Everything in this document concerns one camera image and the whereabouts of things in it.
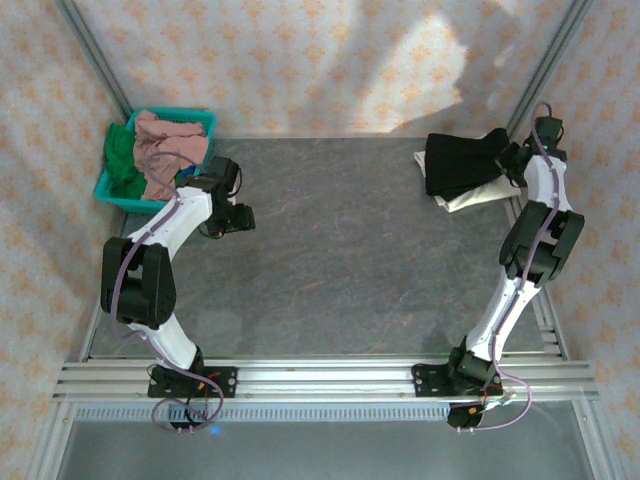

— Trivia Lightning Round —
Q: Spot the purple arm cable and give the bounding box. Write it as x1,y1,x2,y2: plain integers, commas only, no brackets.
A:
457,101,533,435
110,151,225,435

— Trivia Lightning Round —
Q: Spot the white folded t-shirt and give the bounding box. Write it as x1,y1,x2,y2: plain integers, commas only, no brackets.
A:
413,149,524,215

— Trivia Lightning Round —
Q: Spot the pink t-shirt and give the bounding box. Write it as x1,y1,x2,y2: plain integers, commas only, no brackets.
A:
132,110,210,204

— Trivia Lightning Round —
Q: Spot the aluminium frame leg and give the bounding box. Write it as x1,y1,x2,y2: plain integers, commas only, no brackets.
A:
24,399,74,480
572,399,621,480

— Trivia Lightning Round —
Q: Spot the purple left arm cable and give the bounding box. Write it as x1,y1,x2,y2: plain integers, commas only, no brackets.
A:
110,151,225,435

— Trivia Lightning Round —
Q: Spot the long aluminium mounting rail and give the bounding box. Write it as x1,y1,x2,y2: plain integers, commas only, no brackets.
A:
52,354,599,402

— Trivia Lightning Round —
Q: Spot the grey metal sheet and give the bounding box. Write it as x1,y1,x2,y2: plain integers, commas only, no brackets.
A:
54,419,596,480

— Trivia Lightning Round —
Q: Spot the aluminium frame post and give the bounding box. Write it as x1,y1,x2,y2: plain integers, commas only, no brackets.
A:
497,0,599,149
53,0,135,121

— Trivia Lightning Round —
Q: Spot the black t-shirt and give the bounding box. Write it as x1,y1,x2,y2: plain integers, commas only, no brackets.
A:
424,127,511,198

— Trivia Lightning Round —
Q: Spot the teal plastic basket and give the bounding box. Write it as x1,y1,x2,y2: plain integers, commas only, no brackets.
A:
93,107,219,218

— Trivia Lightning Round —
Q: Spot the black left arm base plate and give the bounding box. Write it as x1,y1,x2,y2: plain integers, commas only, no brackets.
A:
147,365,238,399

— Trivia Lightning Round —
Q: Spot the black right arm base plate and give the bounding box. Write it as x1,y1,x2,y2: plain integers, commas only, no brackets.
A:
410,363,501,399

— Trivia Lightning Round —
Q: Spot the blue t-shirt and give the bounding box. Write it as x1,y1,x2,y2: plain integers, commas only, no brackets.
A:
173,167,199,200

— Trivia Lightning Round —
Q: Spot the black base connector box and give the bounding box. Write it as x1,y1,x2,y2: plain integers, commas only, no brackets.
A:
446,402,486,435

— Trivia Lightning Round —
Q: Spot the aluminium table side rail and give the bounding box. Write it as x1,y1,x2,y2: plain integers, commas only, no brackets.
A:
492,137,570,362
77,207,129,362

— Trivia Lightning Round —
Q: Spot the green t-shirt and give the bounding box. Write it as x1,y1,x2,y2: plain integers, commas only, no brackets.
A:
103,122,149,199

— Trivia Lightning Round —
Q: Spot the slotted grey cable duct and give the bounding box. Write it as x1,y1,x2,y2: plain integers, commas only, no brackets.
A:
73,402,454,424

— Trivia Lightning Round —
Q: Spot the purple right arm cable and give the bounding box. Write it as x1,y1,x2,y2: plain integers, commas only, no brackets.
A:
457,101,533,435

